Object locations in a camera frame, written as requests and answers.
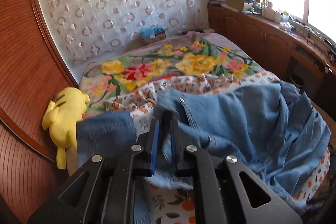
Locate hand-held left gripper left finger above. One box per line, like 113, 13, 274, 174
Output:
28, 111, 166, 224

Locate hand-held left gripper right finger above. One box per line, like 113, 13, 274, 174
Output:
168, 111, 302, 224

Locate blue denim pants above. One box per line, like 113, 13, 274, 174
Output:
76, 111, 137, 170
147, 81, 331, 207

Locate orange print bed sheet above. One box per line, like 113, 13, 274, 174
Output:
105, 74, 331, 224

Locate floral plush blanket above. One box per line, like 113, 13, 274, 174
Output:
79, 32, 280, 114

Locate yellow plush toy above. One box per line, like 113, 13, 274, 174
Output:
42, 87, 90, 170

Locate small cardboard box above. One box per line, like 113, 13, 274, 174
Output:
142, 30, 168, 46

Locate blue fuzzy cloth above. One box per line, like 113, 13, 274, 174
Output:
139, 26, 164, 38

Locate long wooden cabinet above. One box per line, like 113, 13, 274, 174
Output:
207, 4, 336, 98

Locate sheer circle pattern curtain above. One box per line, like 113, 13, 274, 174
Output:
37, 0, 201, 64

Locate wooden slatted headboard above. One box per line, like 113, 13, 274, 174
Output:
0, 0, 79, 224

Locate open cardboard box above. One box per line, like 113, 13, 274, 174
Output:
226, 0, 254, 12

